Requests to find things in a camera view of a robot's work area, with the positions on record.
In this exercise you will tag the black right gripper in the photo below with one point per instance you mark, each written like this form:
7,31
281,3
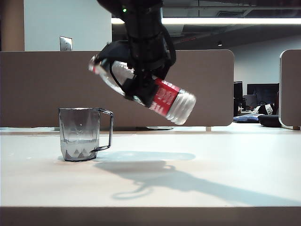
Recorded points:
148,54

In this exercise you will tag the clear red-label water bottle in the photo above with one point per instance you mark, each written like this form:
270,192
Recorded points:
169,99

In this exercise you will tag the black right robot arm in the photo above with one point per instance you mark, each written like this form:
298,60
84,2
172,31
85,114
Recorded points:
141,18

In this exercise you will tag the clear grey plastic mug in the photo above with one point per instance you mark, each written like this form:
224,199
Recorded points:
80,134

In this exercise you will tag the grey monitor stand base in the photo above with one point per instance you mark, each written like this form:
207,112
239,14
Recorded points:
160,128

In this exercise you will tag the long ceiling light strip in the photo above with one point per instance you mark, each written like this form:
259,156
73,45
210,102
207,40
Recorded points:
223,21

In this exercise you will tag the large brown desk partition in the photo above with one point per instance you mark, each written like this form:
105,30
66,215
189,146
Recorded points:
47,89

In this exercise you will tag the dark computer monitor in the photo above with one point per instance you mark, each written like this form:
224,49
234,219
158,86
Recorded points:
263,90

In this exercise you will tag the black and white bag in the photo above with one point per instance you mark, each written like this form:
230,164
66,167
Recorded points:
265,108

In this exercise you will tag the black round cushion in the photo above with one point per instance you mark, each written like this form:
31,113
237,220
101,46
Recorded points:
270,120

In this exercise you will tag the small brown rounded desk partition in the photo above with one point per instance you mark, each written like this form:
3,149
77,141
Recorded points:
291,89

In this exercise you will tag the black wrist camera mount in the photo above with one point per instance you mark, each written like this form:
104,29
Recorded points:
117,51

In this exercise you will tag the metal wall switch plate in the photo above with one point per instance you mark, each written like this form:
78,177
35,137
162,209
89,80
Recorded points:
65,43

